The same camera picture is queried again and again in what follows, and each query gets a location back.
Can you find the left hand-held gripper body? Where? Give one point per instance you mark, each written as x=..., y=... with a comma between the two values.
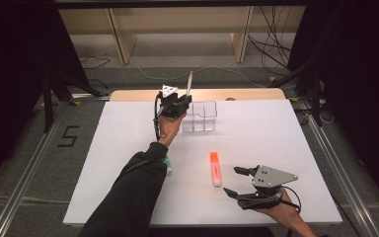
x=172, y=105

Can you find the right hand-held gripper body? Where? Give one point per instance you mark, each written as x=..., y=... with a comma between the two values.
x=269, y=177

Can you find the silver pen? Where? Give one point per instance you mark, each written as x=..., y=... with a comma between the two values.
x=189, y=82

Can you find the orange highlighter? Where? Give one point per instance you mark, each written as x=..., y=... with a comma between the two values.
x=215, y=171

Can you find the clear plastic desk organizer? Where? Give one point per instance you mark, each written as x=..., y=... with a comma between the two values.
x=207, y=126

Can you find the person's left hand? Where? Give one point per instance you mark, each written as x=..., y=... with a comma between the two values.
x=169, y=130

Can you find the person's right hand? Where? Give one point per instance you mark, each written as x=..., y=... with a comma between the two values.
x=286, y=212

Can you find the light wooden table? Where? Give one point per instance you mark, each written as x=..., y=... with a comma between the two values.
x=243, y=94

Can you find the yellow tape piece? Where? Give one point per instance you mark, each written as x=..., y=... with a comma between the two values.
x=77, y=103
x=272, y=79
x=294, y=98

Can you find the black metal stand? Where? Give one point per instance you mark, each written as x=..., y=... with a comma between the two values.
x=47, y=102
x=316, y=95

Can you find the dark curtain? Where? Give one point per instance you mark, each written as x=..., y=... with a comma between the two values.
x=365, y=82
x=13, y=65

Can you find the aluminium floor rail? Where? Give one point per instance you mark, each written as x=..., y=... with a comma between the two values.
x=23, y=184
x=342, y=184

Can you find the beige wooden desk frame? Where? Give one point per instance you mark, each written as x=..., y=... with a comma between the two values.
x=177, y=19

